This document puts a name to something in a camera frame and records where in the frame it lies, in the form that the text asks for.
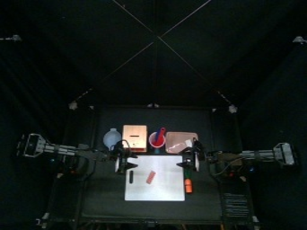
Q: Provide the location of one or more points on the white toy rice block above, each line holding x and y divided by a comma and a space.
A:
188, 143

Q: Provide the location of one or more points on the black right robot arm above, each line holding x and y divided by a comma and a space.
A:
259, 154

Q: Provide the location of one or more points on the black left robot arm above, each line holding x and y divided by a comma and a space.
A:
60, 148

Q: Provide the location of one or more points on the light blue round plate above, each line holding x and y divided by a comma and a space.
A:
112, 138

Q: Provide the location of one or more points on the wooden box with slot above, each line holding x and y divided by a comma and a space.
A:
135, 137

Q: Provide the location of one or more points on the red striped salmon toy slice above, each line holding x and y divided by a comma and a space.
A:
151, 177

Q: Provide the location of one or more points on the small blue toy piece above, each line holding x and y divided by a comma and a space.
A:
156, 150

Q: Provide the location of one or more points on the red plastic cup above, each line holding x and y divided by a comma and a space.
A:
153, 143

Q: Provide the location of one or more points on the orange toy carrot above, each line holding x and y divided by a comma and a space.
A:
188, 186

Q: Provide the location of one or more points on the blue toy utensil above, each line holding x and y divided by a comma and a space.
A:
157, 136

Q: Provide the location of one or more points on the red toy utensil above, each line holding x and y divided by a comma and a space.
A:
161, 133

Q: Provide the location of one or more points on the white plastic cutting board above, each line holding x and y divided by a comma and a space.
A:
159, 190

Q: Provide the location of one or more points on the white text label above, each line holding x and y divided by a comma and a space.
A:
235, 205

